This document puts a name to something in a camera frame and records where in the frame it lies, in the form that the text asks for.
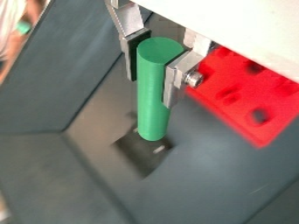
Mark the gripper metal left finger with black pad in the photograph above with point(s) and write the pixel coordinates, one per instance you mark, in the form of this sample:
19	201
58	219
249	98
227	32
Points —
127	19

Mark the green cylinder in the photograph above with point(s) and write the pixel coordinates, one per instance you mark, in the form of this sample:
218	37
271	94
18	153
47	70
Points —
154	53

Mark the red shape-sorter block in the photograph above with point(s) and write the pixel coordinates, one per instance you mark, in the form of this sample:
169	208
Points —
251	98

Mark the person in background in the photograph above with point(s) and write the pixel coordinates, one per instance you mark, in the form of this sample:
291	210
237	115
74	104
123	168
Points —
19	17

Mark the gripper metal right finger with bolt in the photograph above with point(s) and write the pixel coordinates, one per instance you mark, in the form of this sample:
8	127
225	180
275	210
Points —
181	74

